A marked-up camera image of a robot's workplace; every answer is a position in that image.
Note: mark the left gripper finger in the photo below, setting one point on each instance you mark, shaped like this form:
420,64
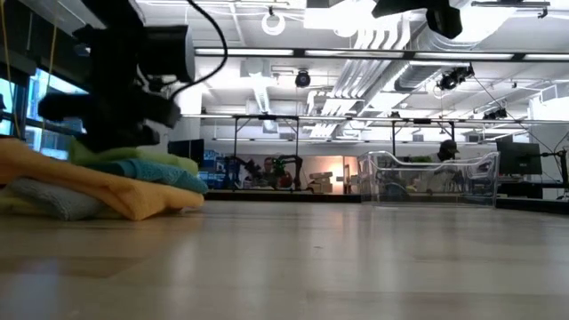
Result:
120,140

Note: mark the green microfiber towel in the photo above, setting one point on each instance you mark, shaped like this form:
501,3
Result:
146,156

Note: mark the teal microfiber towel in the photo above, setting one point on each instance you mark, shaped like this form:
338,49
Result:
155,173

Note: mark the orange microfiber towel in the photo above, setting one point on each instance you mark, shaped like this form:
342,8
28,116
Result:
111,191

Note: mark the grey microfiber towel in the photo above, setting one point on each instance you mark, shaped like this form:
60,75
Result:
53,200

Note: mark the yellow microfiber towel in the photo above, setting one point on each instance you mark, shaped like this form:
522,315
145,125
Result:
15,204

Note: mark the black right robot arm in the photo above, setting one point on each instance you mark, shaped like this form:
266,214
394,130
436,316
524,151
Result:
440,18

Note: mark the dark computer monitor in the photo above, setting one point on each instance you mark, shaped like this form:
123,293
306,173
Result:
189,149
518,157

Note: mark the person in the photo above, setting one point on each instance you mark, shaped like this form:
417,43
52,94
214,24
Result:
446,150
268,171

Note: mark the black background robot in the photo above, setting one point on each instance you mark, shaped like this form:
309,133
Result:
284,171

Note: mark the clear plastic bin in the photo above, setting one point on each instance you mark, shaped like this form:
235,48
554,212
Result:
427,178

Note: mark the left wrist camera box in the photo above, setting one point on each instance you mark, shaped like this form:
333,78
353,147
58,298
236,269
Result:
171,53

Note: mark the black background workstation frame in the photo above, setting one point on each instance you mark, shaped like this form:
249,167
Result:
297,142

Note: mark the black overhead camera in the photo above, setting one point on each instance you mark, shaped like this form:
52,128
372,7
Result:
302,79

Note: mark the black ceiling-mounted camera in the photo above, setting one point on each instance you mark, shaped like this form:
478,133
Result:
454,77

